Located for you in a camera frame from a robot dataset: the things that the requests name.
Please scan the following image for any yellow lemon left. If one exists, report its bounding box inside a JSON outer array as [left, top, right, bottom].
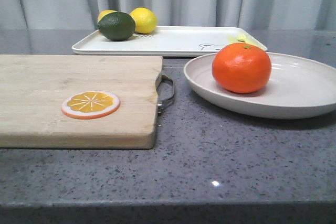
[[97, 10, 117, 22]]

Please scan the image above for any wooden cutting board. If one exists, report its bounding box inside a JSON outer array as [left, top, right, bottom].
[[1, 55, 163, 149]]

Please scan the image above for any orange slice toy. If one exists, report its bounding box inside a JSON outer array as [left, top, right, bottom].
[[61, 91, 120, 119]]

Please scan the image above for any yellow lemon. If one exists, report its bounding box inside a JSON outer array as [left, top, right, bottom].
[[97, 10, 117, 22], [130, 7, 158, 34]]

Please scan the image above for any beige round plate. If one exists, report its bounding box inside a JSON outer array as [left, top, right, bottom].
[[184, 52, 335, 120]]

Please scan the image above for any green lime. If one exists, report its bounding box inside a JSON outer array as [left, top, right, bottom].
[[98, 12, 136, 41]]

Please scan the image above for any white rectangular tray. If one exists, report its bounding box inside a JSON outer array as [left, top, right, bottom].
[[72, 26, 268, 57]]

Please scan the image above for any yellow plastic fork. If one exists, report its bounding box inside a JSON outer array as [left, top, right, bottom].
[[235, 34, 262, 48]]

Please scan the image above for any yellow lemon right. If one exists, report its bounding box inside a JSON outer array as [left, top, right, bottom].
[[130, 7, 158, 34]]

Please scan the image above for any orange mandarin fruit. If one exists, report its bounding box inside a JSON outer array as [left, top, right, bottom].
[[212, 42, 271, 93]]

